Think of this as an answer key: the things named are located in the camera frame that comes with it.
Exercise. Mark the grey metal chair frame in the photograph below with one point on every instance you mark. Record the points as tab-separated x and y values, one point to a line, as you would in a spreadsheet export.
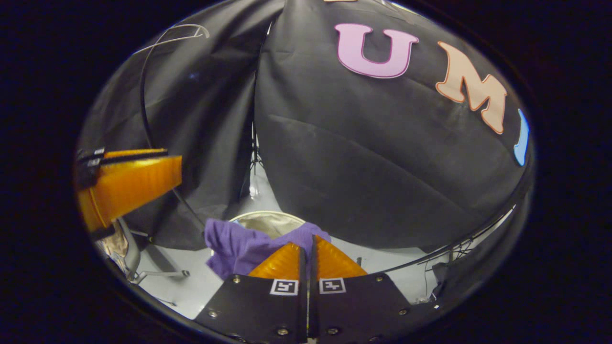
131	253

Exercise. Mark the black backdrop cloth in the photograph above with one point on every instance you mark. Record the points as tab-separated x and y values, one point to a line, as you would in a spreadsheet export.
358	143

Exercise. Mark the white plastic hanger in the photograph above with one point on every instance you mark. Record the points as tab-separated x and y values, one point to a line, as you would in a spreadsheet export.
204	31

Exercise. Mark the black backdrop stand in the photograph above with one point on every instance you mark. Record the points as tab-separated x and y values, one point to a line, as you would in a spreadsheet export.
253	167

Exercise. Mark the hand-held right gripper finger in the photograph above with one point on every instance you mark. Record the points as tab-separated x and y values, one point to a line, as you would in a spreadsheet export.
303	310
313	310

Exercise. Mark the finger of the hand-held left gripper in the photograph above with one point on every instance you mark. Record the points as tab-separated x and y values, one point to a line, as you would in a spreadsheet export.
134	153
134	181

